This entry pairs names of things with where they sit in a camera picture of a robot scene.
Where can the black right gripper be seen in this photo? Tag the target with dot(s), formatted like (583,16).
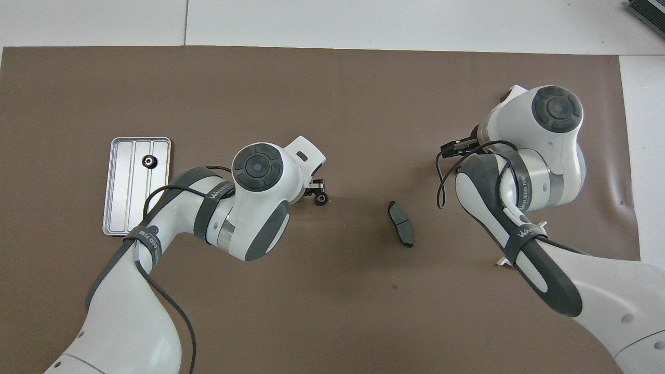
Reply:
(457,148)

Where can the black bearing gear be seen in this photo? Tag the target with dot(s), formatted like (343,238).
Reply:
(321,198)
(149,161)

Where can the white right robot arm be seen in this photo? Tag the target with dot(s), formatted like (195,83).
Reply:
(550,135)

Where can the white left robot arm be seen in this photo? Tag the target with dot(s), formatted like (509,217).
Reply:
(260,208)

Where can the silver ribbed metal tray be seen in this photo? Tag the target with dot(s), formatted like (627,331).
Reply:
(124,187)

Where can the brown table mat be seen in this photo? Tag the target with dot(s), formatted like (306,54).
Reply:
(337,104)

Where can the long dark brake pad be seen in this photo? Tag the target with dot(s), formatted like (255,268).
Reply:
(401,223)

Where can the white semicircular plastic clamp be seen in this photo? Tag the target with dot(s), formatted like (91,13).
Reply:
(503,262)

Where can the black ribbed device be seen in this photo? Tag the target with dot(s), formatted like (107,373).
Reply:
(648,14)

